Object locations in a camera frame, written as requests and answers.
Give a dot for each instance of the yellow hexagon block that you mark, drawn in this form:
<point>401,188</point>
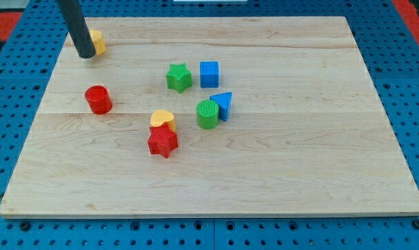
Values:
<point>98,41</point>

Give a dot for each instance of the green cylinder block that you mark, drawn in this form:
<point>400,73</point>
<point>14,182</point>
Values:
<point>207,114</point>

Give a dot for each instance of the blue triangle block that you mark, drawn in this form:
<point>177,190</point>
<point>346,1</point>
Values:
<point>224,102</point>

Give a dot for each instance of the light wooden board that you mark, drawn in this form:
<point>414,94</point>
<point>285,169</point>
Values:
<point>307,135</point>

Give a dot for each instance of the red star block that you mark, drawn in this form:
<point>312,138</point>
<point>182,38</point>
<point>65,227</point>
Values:
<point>162,140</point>

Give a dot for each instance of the yellow heart block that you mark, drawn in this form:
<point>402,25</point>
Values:
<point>163,117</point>

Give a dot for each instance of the blue cube block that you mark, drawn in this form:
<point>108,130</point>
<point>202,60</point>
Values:
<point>209,74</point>

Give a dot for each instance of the green star block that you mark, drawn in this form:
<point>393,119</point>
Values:
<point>178,77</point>

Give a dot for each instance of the red cylinder block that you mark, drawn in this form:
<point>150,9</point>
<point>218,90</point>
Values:
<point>98,99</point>

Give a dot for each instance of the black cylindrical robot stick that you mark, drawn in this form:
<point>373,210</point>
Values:
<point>73,16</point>

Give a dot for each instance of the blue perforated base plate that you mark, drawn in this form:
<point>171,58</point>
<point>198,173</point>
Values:
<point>389,51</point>

